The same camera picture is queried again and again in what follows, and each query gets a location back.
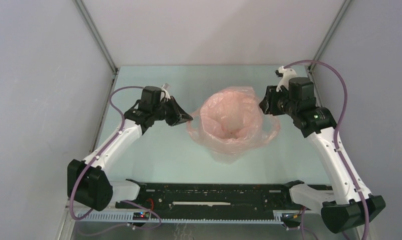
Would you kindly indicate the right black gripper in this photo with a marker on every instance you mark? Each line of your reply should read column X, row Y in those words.
column 268, row 104

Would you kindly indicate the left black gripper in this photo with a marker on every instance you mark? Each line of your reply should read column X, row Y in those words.
column 181, row 112

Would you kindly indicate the pink plastic trash bag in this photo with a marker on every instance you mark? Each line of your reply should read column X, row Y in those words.
column 232, row 117

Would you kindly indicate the white trash bin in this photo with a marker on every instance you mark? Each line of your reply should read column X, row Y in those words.
column 227, row 155

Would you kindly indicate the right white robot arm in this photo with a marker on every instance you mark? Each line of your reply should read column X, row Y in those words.
column 351, row 204

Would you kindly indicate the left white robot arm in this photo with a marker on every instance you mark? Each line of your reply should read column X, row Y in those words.
column 87, row 179

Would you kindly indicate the small circuit board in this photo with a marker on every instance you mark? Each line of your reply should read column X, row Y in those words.
column 141, row 216

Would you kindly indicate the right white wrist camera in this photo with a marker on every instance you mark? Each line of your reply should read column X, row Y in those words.
column 286, row 74

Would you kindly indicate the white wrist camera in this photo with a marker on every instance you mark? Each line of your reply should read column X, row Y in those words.
column 286, row 74
column 166, row 89

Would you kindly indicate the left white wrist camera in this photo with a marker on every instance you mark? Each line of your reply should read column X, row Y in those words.
column 166, row 89

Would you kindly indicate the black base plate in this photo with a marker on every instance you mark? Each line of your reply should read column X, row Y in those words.
column 216, row 201

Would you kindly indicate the white slotted cable duct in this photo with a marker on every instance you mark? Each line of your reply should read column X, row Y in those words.
column 126, row 217

